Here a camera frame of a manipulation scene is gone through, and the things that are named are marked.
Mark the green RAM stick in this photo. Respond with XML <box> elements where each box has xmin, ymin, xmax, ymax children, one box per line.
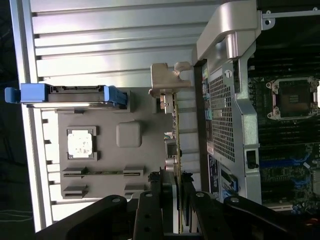
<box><xmin>63</xmin><ymin>170</ymin><xmax>142</xmax><ymax>176</ymax></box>

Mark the grey parts rack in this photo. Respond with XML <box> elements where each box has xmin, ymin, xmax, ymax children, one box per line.
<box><xmin>56</xmin><ymin>89</ymin><xmax>177</xmax><ymax>201</ymax></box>

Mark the green motherboard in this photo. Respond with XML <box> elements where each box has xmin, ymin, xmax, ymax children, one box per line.
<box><xmin>247</xmin><ymin>47</ymin><xmax>320</xmax><ymax>216</ymax></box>

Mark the silver CPU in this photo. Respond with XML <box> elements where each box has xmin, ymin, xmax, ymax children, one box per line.
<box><xmin>67</xmin><ymin>132</ymin><xmax>95</xmax><ymax>157</ymax></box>

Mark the blue expansion slot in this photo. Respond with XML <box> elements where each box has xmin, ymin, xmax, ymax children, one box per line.
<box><xmin>291</xmin><ymin>152</ymin><xmax>313</xmax><ymax>167</ymax></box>

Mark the open black PC case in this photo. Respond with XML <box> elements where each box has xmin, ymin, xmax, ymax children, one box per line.
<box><xmin>191</xmin><ymin>0</ymin><xmax>320</xmax><ymax>221</ymax></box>

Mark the CPU socket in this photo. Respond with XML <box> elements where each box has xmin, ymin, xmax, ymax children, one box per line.
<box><xmin>266</xmin><ymin>76</ymin><xmax>320</xmax><ymax>121</ymax></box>

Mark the hard disk with blue carrier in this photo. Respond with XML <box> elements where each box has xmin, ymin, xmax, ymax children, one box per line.
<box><xmin>4</xmin><ymin>83</ymin><xmax>128</xmax><ymax>110</ymax></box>

